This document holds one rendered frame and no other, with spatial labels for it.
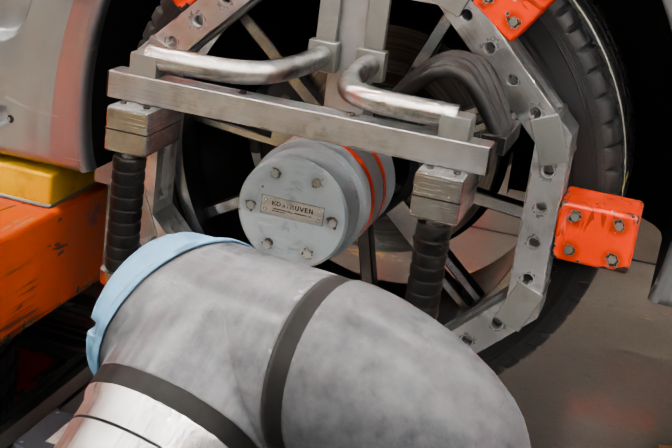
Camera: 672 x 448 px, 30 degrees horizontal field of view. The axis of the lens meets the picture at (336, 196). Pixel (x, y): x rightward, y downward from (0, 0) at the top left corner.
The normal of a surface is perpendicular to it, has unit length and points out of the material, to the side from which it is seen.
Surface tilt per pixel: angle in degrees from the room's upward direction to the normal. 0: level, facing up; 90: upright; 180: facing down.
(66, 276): 90
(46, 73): 90
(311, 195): 90
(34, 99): 90
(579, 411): 0
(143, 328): 47
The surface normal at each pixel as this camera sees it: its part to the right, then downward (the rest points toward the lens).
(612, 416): 0.13, -0.94
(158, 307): -0.47, -0.50
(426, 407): 0.36, -0.13
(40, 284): 0.94, 0.21
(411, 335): 0.40, -0.64
